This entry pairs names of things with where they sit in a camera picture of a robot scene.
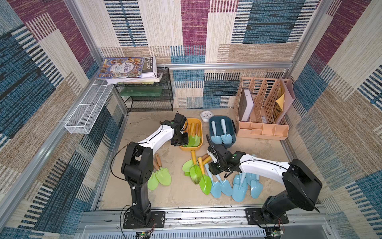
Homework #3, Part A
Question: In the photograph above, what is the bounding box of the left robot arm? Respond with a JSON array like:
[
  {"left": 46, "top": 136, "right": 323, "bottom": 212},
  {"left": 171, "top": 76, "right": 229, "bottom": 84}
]
[{"left": 121, "top": 113, "right": 189, "bottom": 227}]

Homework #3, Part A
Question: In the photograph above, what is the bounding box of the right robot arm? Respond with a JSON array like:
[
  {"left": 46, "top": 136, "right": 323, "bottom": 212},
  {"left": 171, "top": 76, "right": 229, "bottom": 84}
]
[{"left": 208, "top": 144, "right": 322, "bottom": 224}]

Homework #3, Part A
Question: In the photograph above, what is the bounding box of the yellow storage box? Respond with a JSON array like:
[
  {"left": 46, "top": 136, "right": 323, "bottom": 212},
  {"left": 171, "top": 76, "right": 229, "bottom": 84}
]
[{"left": 179, "top": 118, "right": 203, "bottom": 151}]

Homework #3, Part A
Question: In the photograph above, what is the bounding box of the dark blue storage box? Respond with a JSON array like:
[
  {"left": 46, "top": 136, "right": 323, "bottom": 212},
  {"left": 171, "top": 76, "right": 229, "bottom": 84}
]
[{"left": 209, "top": 116, "right": 236, "bottom": 148}]

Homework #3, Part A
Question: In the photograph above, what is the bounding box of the white box in organizer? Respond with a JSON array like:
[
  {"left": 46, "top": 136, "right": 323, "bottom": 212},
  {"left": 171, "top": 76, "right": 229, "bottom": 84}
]
[{"left": 238, "top": 89, "right": 254, "bottom": 122}]

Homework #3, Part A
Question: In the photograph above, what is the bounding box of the blue shovel large centre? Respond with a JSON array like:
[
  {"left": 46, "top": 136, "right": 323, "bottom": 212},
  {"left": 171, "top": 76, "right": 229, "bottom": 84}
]
[{"left": 232, "top": 173, "right": 248, "bottom": 202}]

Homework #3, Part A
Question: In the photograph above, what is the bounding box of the white round clock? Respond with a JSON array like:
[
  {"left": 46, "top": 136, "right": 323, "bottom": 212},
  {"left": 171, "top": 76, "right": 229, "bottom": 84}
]
[{"left": 200, "top": 110, "right": 214, "bottom": 123}]

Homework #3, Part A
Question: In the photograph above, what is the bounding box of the green tray on shelf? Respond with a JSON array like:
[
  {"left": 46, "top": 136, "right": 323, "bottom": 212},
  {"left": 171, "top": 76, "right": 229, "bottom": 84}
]
[{"left": 119, "top": 86, "right": 163, "bottom": 97}]

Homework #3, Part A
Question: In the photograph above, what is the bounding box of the pink desk file organizer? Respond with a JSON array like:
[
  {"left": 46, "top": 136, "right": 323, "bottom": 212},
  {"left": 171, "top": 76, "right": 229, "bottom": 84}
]
[{"left": 235, "top": 77, "right": 295, "bottom": 140}]

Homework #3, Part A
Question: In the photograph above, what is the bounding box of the white book stack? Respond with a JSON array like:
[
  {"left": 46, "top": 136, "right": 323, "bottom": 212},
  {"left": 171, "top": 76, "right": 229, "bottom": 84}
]
[{"left": 100, "top": 56, "right": 163, "bottom": 84}]

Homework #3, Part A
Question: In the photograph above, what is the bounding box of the yellow paper in organizer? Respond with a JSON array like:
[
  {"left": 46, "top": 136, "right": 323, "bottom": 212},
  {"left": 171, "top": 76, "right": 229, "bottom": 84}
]
[{"left": 276, "top": 93, "right": 285, "bottom": 111}]

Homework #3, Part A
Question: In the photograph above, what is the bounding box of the colorful picture book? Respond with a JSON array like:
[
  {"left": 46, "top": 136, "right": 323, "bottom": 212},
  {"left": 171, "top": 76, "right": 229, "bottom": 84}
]
[{"left": 96, "top": 57, "right": 145, "bottom": 79}]

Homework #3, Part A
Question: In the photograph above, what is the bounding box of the dark green shovel yellow handle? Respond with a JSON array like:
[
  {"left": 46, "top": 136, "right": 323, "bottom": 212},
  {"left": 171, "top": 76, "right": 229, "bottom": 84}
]
[{"left": 190, "top": 150, "right": 202, "bottom": 185}]

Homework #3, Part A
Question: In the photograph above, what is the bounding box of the black wire shelf rack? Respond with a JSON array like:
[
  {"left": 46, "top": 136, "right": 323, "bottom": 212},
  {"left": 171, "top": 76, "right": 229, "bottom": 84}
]
[{"left": 115, "top": 67, "right": 174, "bottom": 112}]

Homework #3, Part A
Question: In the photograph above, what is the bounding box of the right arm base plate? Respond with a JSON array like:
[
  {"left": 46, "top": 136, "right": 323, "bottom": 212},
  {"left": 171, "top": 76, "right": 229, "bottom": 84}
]
[{"left": 244, "top": 208, "right": 289, "bottom": 225}]

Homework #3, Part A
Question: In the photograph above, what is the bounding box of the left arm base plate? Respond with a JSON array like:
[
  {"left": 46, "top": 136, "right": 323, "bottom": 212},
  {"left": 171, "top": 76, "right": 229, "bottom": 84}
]
[{"left": 122, "top": 211, "right": 166, "bottom": 229}]

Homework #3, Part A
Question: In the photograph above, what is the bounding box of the white wire mesh basket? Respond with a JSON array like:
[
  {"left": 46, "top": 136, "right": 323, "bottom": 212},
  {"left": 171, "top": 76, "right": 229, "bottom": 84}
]
[{"left": 65, "top": 84, "right": 113, "bottom": 134}]

